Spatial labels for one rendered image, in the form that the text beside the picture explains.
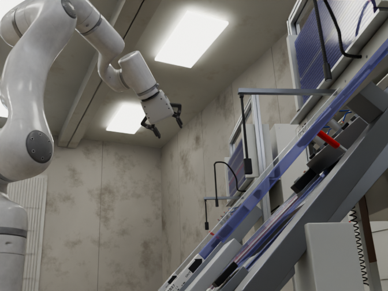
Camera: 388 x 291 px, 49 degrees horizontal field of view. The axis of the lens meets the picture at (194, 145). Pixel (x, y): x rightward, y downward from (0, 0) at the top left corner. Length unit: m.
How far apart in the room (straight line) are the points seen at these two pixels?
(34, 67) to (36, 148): 0.24
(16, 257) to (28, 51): 0.48
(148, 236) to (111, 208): 1.03
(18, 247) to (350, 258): 0.64
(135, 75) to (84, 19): 0.28
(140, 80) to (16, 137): 0.68
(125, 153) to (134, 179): 0.63
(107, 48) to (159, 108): 0.30
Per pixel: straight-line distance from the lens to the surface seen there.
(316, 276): 0.53
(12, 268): 0.93
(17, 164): 0.93
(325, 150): 1.18
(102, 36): 1.38
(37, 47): 1.11
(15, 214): 0.94
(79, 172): 9.58
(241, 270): 0.76
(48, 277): 9.11
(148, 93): 1.51
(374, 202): 1.54
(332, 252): 0.54
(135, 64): 1.49
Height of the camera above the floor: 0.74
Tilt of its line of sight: 21 degrees up
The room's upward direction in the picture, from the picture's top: 2 degrees counter-clockwise
